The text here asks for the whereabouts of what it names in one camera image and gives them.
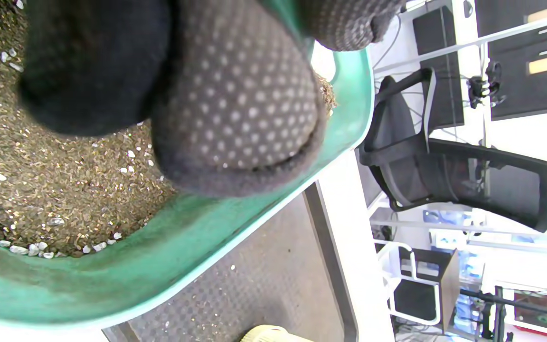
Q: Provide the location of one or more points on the person's left hand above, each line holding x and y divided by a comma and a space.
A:
240, 104

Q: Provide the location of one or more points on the brown potting mix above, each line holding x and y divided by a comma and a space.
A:
328, 95
55, 190

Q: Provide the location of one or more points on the green garden trowel scoop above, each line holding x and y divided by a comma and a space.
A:
285, 14

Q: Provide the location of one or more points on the yellow ribbed flower pot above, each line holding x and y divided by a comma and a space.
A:
273, 334

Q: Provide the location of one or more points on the green plastic storage bin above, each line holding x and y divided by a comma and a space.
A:
207, 247

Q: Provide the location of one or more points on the dark brown plastic tray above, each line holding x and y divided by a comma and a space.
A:
264, 285

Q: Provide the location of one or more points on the black office chair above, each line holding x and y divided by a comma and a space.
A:
468, 180

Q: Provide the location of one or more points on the white rolling cart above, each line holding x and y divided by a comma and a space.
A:
411, 285

